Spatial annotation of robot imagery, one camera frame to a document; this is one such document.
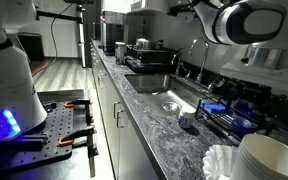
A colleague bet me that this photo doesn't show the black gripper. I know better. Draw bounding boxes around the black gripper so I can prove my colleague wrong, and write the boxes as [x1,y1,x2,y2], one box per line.
[222,80,286,110]

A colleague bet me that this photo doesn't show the blue oval soap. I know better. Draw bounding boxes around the blue oval soap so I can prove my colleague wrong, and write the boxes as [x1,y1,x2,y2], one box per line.
[231,117,255,136]

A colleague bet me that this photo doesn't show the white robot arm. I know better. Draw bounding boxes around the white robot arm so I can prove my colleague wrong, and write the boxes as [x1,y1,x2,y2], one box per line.
[0,0,288,142]

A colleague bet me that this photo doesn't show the chrome kitchen faucet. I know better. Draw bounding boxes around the chrome kitchen faucet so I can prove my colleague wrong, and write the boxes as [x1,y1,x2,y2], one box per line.
[187,37,211,84]

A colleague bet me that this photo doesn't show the white coffee filters stack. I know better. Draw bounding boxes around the white coffee filters stack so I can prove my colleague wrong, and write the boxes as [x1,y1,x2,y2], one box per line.
[202,145,237,180]

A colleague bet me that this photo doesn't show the white pill bottle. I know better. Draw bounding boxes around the white pill bottle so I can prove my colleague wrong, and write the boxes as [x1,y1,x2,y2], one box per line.
[178,106,196,129]

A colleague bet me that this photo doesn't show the stainless steel sink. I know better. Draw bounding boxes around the stainless steel sink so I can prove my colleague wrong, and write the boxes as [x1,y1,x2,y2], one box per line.
[126,74,207,116]

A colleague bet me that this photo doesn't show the black tray with kettle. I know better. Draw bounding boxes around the black tray with kettle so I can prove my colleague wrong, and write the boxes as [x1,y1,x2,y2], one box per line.
[125,40,179,73]

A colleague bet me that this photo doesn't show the grey lower cabinets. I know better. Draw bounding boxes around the grey lower cabinets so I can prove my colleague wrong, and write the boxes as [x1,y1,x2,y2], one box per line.
[91,42,158,180]

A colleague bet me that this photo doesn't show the steel canister on counter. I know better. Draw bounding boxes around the steel canister on counter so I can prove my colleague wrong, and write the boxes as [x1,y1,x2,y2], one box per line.
[115,42,126,65]

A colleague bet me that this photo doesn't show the black coffee machine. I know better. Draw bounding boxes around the black coffee machine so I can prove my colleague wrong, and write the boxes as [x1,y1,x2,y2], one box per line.
[101,10,125,55]

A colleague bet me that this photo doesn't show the black trash bin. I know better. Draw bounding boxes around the black trash bin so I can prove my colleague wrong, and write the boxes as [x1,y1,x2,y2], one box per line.
[18,32,44,61]

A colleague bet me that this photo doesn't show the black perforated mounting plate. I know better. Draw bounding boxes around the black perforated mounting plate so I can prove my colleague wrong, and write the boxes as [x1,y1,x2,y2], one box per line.
[0,101,74,175]

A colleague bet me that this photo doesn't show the white wrist camera block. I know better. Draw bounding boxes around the white wrist camera block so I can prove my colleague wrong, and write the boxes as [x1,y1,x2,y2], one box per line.
[220,62,288,90]

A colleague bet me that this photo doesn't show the black wire dish rack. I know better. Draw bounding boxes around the black wire dish rack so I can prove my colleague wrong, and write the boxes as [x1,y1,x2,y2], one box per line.
[196,97,274,145]

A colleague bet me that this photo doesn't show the far orange-handled clamp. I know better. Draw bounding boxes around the far orange-handled clamp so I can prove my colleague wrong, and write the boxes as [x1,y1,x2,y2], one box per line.
[64,99,93,125]

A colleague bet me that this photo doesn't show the orange-handled clamp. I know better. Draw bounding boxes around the orange-handled clamp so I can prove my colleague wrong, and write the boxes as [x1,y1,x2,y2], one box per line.
[64,99,93,125]
[58,125,98,178]

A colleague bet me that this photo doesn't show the near orange-handled clamp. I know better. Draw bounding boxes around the near orange-handled clamp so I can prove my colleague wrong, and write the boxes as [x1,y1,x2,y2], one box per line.
[58,125,98,178]

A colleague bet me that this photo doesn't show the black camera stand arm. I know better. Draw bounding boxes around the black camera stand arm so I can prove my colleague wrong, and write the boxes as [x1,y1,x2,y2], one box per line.
[35,0,95,24]

